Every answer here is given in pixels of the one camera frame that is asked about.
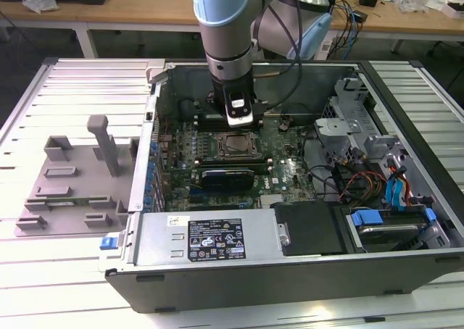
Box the CPU socket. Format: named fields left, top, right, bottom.
left=215, top=130, right=261, bottom=160

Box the black RAM slot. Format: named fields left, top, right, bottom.
left=198, top=123, right=262, bottom=131
left=194, top=161, right=272, bottom=168
left=194, top=156, right=271, bottom=162

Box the black graphics card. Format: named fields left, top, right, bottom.
left=199, top=167, right=254, bottom=191

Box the green motherboard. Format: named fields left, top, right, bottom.
left=155, top=114, right=316, bottom=212

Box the white power strip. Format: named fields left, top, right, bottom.
left=314, top=38, right=333, bottom=61

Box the silver chipset heatsink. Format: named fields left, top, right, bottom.
left=260, top=193, right=288, bottom=209

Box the silver metal drive cage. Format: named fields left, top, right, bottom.
left=313, top=77, right=410, bottom=170

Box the silver power supply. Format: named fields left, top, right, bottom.
left=133, top=211, right=282, bottom=268

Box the black plastic shroud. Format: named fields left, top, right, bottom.
left=271, top=201, right=345, bottom=257

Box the grey plastic parts rack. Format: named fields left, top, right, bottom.
left=13, top=114, right=142, bottom=238

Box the green RAM stick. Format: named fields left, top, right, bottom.
left=46, top=198, right=91, bottom=208

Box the hard disk in blue carrier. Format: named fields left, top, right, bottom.
left=346, top=207, right=436, bottom=252

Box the black open PC case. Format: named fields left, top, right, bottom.
left=97, top=59, right=464, bottom=314

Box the crumpled white paper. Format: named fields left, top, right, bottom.
left=21, top=0, right=59, bottom=13

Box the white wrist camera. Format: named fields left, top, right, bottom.
left=223, top=91, right=254, bottom=129

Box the yellow wire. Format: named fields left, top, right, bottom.
left=365, top=178, right=382, bottom=200

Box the blue flat wire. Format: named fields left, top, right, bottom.
left=386, top=178, right=398, bottom=209
left=393, top=165, right=410, bottom=209

